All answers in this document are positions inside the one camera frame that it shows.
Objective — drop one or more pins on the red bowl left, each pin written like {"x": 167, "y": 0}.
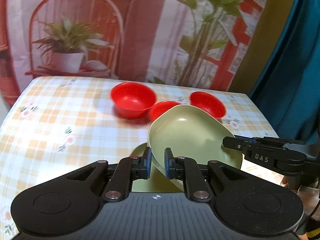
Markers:
{"x": 132, "y": 100}

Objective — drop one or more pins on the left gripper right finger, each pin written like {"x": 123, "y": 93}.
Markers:
{"x": 192, "y": 175}

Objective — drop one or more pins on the red bowl right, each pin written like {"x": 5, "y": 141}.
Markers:
{"x": 208, "y": 103}

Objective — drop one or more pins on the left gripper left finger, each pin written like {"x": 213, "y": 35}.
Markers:
{"x": 122, "y": 175}

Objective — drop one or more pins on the red bowl middle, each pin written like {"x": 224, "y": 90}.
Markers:
{"x": 161, "y": 107}

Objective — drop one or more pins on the red bowl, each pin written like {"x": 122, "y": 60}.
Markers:
{"x": 208, "y": 103}
{"x": 161, "y": 107}
{"x": 132, "y": 100}

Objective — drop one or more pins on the green plate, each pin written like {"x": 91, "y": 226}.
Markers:
{"x": 189, "y": 132}
{"x": 142, "y": 179}

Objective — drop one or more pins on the teal curtain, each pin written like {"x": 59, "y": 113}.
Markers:
{"x": 287, "y": 91}

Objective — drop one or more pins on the printed room backdrop cloth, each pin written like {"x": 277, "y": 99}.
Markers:
{"x": 190, "y": 43}

